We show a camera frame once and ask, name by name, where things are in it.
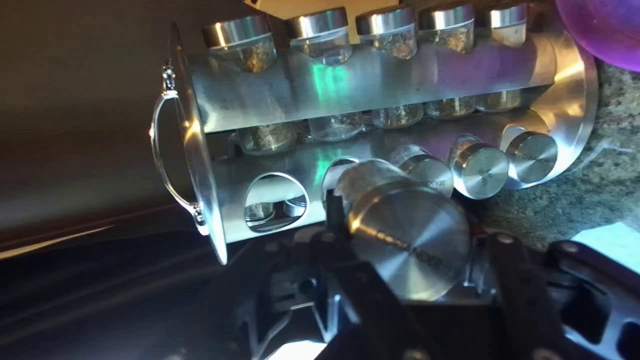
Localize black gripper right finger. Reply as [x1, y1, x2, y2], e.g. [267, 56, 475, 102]
[480, 232, 572, 360]

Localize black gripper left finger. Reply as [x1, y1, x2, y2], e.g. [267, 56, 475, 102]
[316, 191, 428, 360]

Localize spice bottle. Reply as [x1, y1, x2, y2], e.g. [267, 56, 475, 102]
[336, 159, 470, 301]

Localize silver rotating spice rack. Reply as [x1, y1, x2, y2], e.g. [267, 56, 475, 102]
[158, 3, 597, 257]

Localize purple plastic plate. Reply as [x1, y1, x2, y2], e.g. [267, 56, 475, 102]
[555, 0, 640, 72]

